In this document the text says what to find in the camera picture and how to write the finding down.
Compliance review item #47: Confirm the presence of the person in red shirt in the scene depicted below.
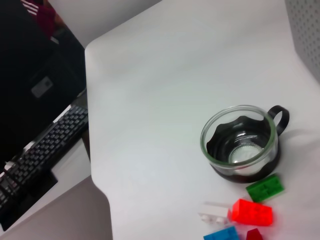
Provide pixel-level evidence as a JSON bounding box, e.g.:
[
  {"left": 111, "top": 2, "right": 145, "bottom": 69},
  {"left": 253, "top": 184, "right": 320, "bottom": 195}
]
[{"left": 21, "top": 0, "right": 67, "bottom": 47}]

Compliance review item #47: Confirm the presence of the grey perforated storage basket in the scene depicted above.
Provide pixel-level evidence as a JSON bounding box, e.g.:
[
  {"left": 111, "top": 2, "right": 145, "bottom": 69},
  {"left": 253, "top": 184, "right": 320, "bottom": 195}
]
[{"left": 286, "top": 0, "right": 320, "bottom": 83}]

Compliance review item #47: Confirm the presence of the green toy brick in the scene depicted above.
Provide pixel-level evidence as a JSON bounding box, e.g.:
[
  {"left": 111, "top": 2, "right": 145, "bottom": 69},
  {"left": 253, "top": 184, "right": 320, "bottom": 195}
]
[{"left": 245, "top": 173, "right": 285, "bottom": 203}]

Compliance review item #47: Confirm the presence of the dark red toy brick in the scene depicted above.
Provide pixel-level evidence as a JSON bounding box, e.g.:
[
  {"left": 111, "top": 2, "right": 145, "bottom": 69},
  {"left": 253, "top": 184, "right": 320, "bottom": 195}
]
[{"left": 245, "top": 227, "right": 264, "bottom": 240}]

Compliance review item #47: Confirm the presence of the white toy brick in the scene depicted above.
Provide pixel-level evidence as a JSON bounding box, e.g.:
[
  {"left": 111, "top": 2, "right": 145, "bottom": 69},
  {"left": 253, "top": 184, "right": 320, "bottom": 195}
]
[{"left": 198, "top": 201, "right": 233, "bottom": 225}]

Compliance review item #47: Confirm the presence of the blue flat toy brick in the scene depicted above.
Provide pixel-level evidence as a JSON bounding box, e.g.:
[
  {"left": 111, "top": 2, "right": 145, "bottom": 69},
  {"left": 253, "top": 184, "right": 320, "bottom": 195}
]
[{"left": 202, "top": 224, "right": 241, "bottom": 240}]

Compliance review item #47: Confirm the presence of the black computer monitor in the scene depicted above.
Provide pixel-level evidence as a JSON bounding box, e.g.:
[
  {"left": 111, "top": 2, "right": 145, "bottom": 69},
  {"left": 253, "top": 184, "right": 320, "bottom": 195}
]
[{"left": 0, "top": 0, "right": 87, "bottom": 173}]

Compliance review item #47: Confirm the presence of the black computer keyboard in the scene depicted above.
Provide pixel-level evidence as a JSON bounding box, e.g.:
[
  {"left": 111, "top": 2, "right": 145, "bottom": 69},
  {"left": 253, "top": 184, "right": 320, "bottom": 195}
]
[{"left": 0, "top": 104, "right": 90, "bottom": 213}]

